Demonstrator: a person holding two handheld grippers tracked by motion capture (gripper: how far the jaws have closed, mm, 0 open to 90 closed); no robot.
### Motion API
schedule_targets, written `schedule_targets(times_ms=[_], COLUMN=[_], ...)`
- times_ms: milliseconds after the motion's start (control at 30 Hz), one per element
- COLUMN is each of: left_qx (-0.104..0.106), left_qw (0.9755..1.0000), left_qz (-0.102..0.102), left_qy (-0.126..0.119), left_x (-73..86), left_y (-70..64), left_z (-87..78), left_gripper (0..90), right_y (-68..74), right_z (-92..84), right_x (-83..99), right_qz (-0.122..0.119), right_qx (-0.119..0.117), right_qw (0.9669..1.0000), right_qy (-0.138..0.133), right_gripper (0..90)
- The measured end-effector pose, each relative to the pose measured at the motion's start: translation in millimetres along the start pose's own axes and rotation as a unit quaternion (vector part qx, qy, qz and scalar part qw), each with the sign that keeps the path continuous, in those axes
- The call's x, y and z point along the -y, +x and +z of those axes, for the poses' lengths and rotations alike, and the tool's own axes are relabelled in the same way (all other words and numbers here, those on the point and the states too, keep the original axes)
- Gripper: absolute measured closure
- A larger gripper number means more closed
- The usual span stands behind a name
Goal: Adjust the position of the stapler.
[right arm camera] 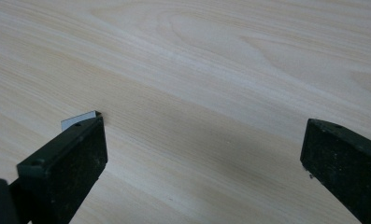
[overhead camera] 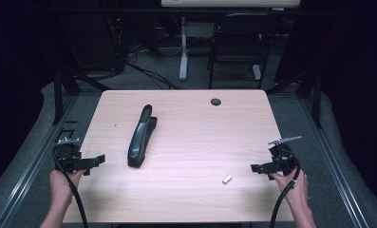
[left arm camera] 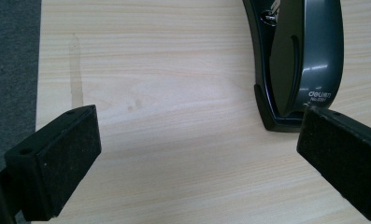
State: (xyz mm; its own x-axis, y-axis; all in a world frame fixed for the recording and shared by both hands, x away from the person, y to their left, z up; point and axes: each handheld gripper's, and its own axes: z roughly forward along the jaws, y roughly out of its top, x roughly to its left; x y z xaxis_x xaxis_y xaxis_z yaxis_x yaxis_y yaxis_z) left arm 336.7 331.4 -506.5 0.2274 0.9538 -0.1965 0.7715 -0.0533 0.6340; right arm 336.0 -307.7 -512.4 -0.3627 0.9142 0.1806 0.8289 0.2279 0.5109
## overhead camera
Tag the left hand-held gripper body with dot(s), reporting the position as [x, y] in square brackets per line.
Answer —
[67, 158]

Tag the black table grommet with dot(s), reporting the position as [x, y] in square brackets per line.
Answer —
[216, 102]

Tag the grey metal floor rail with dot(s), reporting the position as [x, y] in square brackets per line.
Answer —
[34, 164]
[331, 164]

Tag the person's right hand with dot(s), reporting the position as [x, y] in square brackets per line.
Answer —
[295, 190]

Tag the black stapler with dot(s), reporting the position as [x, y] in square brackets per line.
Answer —
[141, 136]

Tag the dark computer case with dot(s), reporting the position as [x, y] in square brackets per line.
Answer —
[91, 44]

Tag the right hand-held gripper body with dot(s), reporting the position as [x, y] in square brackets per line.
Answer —
[284, 160]

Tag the black metal stand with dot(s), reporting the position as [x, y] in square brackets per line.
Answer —
[316, 98]
[59, 95]

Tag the white background desk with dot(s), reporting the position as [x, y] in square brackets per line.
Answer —
[183, 47]

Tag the silver staple strip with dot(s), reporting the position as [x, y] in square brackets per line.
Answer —
[227, 179]

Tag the black folding chair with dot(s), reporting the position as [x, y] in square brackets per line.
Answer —
[243, 41]

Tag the person's left hand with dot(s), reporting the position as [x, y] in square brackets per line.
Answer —
[61, 186]

